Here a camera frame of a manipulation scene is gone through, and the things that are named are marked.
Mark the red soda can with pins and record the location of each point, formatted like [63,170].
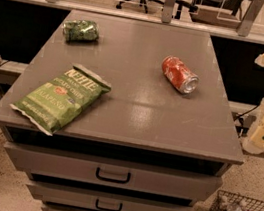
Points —
[178,74]

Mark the grey drawer cabinet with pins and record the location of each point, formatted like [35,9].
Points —
[175,146]

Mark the green jalapeno chip bag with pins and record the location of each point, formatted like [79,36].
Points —
[57,102]

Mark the top drawer black handle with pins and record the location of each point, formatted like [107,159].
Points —
[112,177]

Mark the drawer black handle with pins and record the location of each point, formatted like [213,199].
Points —
[112,177]
[108,206]

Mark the middle drawer black handle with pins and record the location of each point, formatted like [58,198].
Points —
[108,206]

